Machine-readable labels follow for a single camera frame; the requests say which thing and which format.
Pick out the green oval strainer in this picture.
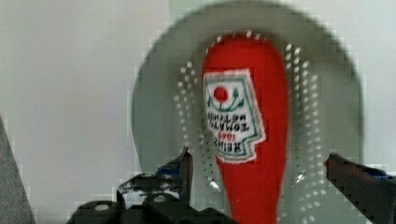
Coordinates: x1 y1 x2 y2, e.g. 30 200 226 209
132 1 366 224

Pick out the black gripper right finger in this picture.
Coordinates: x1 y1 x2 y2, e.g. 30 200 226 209
324 153 396 224

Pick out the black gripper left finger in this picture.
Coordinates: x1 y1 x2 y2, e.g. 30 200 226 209
116 147 193 209

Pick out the red plush ketchup bottle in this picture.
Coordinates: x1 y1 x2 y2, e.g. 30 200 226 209
202 35 289 224

